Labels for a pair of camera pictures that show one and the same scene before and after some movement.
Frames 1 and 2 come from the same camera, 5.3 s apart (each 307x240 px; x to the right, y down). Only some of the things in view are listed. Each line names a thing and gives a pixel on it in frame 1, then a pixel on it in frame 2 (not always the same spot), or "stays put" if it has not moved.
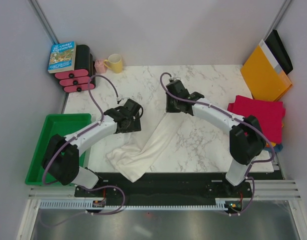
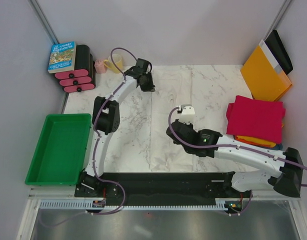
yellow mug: (115, 63) stays put
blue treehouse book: (62, 57) stays put
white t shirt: (133, 161) -> (170, 88)
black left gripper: (135, 126) -> (151, 87)
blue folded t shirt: (278, 148) stays put
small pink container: (100, 66) stays put
